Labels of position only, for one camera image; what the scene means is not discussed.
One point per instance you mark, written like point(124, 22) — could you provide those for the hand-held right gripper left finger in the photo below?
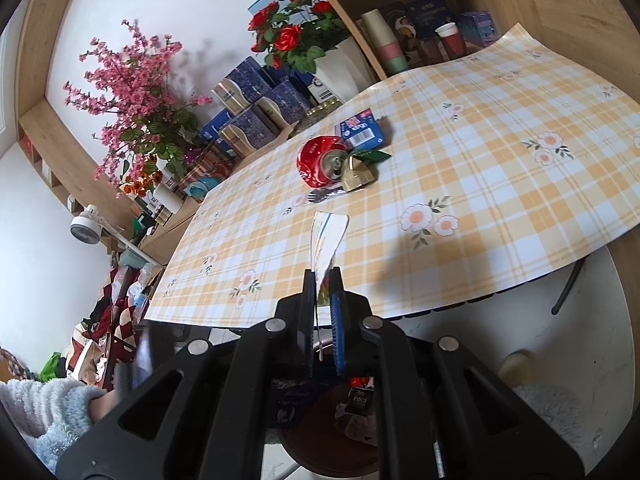
point(309, 320)

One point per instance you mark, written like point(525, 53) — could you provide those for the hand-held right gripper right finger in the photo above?
point(340, 330)

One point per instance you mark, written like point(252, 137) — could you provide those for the white paper card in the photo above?
point(327, 240)

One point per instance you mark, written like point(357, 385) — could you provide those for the maroon plastic trash bin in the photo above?
point(325, 450)

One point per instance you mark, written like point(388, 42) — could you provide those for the person's left forearm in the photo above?
point(45, 420)

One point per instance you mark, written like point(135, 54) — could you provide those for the pile of clothes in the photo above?
point(115, 310)

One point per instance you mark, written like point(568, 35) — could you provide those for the small black packet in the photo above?
point(361, 400)

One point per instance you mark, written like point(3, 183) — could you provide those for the white desk fan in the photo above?
point(85, 227)

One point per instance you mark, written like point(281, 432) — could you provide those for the crumpled gold wrapper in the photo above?
point(357, 175)

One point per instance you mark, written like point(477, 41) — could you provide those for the white ceramic vase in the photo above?
point(167, 199)

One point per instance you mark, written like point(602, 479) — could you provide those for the crushed red drink can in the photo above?
point(320, 160)

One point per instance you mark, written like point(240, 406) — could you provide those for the green foil packet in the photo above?
point(372, 156)

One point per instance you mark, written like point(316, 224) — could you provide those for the orange artificial flowers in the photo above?
point(140, 177)

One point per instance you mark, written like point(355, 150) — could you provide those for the beige slipper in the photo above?
point(515, 366)

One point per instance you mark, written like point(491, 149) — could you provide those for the striped woven planter basket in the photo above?
point(205, 172)

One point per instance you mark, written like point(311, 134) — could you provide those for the blue cardboard box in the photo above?
point(360, 130)

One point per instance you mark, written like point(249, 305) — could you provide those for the blue patterned gift box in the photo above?
point(245, 82)
point(285, 102)
point(250, 130)

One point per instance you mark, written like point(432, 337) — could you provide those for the gold leaf tray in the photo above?
point(315, 117)

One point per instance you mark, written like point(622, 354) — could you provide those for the wooden bookcase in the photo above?
point(50, 160)

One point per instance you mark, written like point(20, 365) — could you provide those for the flat blue white box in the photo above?
point(215, 125)

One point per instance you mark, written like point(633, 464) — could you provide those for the checkered floral tablecloth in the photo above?
point(475, 160)

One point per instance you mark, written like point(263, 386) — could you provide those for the black table leg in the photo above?
point(570, 285)

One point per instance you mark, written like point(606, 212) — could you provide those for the pink blossom artificial plant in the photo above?
point(135, 105)

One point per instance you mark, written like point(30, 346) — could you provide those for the white flower pot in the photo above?
point(345, 70)

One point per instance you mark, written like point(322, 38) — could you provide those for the stack of pastel cups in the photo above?
point(385, 40)

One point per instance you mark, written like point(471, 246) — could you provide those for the red rose artificial plant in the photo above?
point(295, 30)

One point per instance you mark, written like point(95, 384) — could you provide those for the brown glass cup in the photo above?
point(430, 52)

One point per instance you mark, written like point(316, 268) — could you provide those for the dark bird picture box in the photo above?
point(397, 27)

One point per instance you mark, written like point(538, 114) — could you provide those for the red cup with white rim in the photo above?
point(451, 42)

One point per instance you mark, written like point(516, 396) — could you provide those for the dark blue picture box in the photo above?
point(429, 12)

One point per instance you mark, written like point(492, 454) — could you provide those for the purple blue small box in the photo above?
point(477, 30)

